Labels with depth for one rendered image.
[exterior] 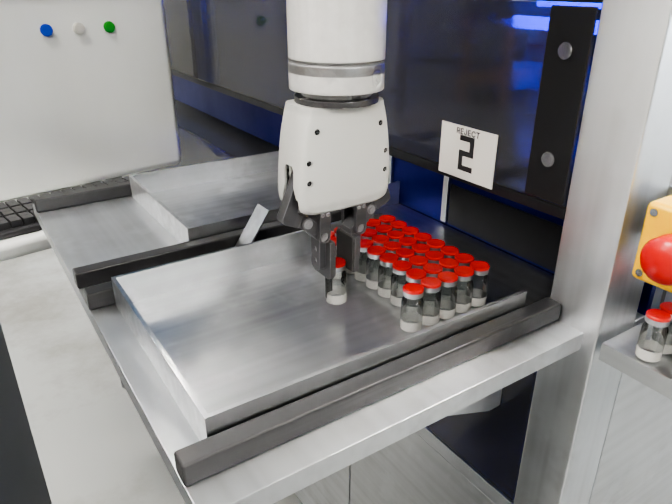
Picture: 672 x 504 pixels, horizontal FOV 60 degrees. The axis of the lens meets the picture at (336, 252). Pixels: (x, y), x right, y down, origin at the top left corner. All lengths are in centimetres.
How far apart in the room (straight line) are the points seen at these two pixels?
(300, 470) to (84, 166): 101
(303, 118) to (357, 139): 5
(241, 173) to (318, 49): 59
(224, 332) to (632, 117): 42
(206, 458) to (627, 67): 45
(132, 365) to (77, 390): 153
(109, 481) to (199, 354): 121
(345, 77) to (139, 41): 90
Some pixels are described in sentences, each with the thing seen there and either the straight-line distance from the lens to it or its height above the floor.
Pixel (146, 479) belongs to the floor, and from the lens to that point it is 173.
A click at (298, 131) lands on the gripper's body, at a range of 51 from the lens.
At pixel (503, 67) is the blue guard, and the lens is 64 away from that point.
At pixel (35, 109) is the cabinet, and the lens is 130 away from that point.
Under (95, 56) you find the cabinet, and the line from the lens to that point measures 133.
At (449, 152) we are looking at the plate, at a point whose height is 102.
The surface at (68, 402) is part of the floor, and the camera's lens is 206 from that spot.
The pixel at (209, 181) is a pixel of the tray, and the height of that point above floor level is 88.
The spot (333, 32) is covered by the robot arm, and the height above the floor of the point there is 116.
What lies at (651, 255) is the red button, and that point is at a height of 100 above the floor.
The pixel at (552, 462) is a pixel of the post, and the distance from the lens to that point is 74.
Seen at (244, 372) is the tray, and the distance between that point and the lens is 54.
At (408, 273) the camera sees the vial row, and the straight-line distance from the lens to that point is 60.
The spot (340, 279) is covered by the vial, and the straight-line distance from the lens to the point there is 59.
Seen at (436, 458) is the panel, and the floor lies 57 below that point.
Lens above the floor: 120
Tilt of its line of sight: 25 degrees down
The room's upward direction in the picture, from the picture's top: straight up
